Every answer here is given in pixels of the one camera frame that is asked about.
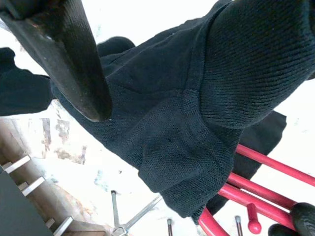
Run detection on red plastic hanger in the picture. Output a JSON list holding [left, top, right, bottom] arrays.
[[196, 144, 315, 236]]

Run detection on black TV console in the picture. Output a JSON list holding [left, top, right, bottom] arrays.
[[0, 154, 74, 236]]

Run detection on silver metal clothes rack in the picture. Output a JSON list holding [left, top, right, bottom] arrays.
[[110, 190, 163, 236]]

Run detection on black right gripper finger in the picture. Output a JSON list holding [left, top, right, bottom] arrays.
[[0, 0, 114, 123]]

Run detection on orange marble folding table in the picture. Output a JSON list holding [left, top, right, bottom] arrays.
[[166, 215, 244, 236]]

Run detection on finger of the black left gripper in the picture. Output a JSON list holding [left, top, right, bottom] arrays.
[[267, 223, 296, 236], [291, 202, 315, 236]]

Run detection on black polo shirt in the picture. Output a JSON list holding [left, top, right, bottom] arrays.
[[0, 0, 315, 226]]

